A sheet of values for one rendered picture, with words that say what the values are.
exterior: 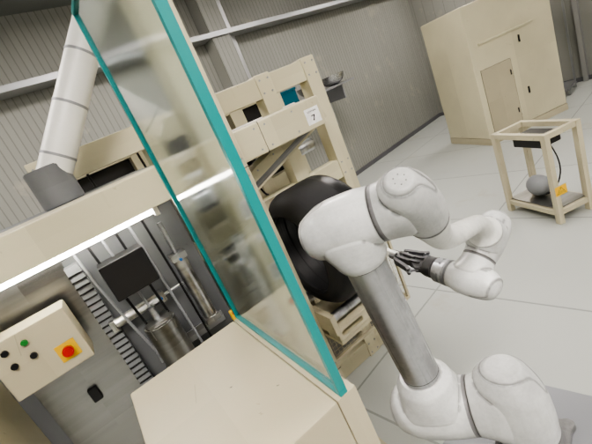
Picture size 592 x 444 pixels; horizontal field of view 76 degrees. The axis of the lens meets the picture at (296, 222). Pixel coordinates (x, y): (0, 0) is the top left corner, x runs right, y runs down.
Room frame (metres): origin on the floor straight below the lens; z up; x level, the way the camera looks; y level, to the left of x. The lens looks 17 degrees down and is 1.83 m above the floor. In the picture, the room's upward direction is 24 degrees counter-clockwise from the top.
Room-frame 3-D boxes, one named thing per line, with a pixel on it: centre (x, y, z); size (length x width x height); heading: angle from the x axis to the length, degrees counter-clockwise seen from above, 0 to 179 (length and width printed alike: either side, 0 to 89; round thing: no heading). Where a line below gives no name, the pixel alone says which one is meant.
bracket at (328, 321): (1.56, 0.11, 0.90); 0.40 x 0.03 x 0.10; 26
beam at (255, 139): (1.96, -0.03, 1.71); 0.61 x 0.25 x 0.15; 116
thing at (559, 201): (3.07, -2.19, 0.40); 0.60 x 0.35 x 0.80; 6
